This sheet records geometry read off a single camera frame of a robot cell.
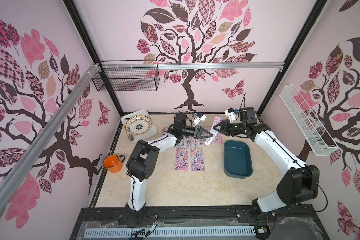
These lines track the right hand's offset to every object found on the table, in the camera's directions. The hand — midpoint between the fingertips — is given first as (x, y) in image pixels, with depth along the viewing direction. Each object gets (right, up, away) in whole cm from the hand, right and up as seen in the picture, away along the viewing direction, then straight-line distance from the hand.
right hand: (214, 130), depth 80 cm
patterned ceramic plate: (-53, +3, +33) cm, 62 cm away
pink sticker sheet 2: (+8, -7, +24) cm, 26 cm away
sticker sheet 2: (-8, -19, +15) cm, 26 cm away
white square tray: (-40, -2, +29) cm, 50 cm away
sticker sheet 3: (-18, -19, +15) cm, 30 cm away
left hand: (-3, -4, -1) cm, 5 cm away
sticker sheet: (+1, +5, -1) cm, 5 cm away
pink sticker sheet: (-18, -10, +23) cm, 31 cm away
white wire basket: (+50, -5, -7) cm, 51 cm away
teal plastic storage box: (+17, -19, +11) cm, 27 cm away
